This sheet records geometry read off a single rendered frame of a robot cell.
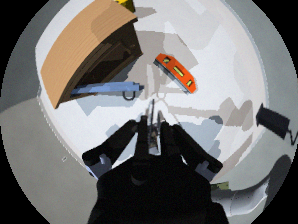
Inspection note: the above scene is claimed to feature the orange torpedo level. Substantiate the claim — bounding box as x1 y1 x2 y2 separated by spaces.
155 53 196 94

